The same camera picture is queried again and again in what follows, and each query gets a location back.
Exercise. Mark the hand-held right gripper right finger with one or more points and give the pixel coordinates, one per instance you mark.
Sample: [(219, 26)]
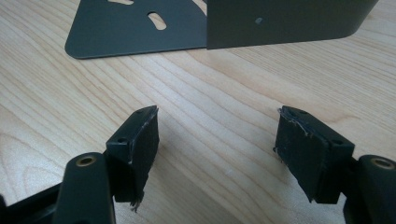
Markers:
[(311, 158)]

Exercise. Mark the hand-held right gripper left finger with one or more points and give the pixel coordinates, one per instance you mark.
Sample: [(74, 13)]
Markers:
[(137, 155)]

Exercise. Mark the black metal bookend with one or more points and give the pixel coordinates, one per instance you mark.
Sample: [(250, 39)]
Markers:
[(124, 34)]

